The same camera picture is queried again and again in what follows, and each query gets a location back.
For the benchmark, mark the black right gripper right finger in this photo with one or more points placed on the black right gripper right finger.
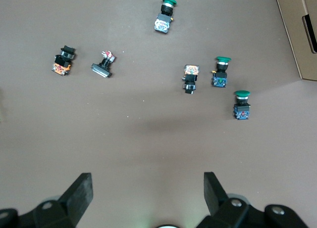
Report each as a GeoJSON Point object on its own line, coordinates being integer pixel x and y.
{"type": "Point", "coordinates": [213, 191]}

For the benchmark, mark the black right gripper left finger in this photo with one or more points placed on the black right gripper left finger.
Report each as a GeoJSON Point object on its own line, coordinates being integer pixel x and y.
{"type": "Point", "coordinates": [79, 196]}

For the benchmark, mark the green push button blue block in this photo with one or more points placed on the green push button blue block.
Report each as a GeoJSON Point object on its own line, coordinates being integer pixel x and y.
{"type": "Point", "coordinates": [242, 106]}
{"type": "Point", "coordinates": [165, 15]}
{"type": "Point", "coordinates": [220, 73]}

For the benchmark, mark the black flat push button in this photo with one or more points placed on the black flat push button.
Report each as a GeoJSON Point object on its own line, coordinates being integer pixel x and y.
{"type": "Point", "coordinates": [104, 66]}

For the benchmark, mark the black button orange block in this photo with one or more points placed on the black button orange block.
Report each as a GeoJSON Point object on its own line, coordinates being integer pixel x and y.
{"type": "Point", "coordinates": [63, 62]}

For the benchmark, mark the brown cardboard box with slots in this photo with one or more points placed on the brown cardboard box with slots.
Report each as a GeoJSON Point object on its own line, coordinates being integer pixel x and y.
{"type": "Point", "coordinates": [297, 32]}

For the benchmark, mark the black switch orange contact block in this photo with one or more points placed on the black switch orange contact block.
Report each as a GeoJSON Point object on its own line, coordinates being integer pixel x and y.
{"type": "Point", "coordinates": [190, 78]}

